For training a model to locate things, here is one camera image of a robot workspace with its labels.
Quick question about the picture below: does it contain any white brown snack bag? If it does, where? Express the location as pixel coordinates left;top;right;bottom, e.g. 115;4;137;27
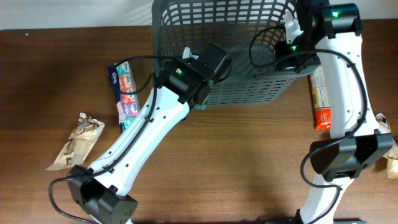
374;113;398;179

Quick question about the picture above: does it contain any orange spaghetti pasta packet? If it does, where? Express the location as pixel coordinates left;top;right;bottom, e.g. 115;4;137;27
310;65;331;130

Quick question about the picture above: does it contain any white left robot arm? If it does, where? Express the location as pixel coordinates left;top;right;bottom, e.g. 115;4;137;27
67;43;231;223

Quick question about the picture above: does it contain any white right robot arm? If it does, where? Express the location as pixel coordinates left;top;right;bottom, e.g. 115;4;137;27
277;1;394;223

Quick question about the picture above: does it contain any beige brown snack pouch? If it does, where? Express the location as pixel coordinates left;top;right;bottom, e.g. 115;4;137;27
46;113;105;171

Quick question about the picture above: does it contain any grey plastic lattice basket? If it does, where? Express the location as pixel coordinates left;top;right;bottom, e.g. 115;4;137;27
152;0;319;110

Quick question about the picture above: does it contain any colourful Kleenex tissue multipack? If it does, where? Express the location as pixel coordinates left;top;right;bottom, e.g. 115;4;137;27
108;62;140;132

